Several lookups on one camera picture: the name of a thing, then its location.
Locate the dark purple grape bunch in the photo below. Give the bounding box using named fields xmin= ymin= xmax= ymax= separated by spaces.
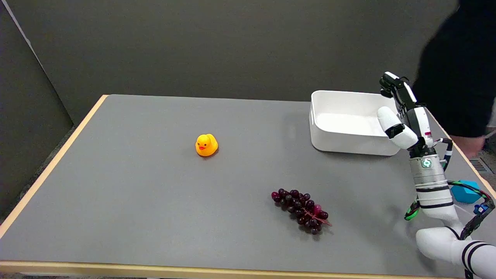
xmin=271 ymin=188 xmax=333 ymax=235

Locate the floor vent grille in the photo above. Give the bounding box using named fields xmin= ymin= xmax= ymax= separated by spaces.
xmin=468 ymin=157 xmax=495 ymax=174

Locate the person in black clothing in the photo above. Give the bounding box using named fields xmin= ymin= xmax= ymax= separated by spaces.
xmin=412 ymin=0 xmax=496 ymax=159

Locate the teal cube block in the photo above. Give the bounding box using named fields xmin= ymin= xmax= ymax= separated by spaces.
xmin=451 ymin=180 xmax=482 ymax=204

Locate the yellow rubber duck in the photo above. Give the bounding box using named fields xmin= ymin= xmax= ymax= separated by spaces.
xmin=195 ymin=134 xmax=219 ymax=157

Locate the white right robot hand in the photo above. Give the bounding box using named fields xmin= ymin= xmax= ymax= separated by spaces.
xmin=377 ymin=72 xmax=434 ymax=151

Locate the white plastic bin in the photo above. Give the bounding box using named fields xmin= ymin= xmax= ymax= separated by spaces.
xmin=309 ymin=90 xmax=406 ymax=157

